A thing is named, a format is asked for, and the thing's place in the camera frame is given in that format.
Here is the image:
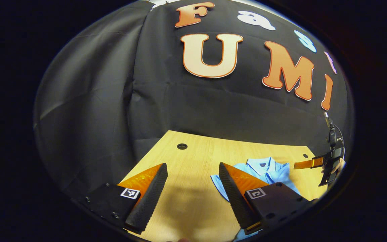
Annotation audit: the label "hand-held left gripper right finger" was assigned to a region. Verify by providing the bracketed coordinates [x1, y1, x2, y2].
[218, 163, 315, 236]

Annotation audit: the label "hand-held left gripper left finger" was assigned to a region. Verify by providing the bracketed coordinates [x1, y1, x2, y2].
[79, 164, 168, 235]

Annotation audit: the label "black cable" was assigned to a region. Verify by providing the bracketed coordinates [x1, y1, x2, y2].
[333, 123, 345, 159]

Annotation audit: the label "light blue T-shirt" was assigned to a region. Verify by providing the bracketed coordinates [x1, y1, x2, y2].
[210, 157, 301, 242]

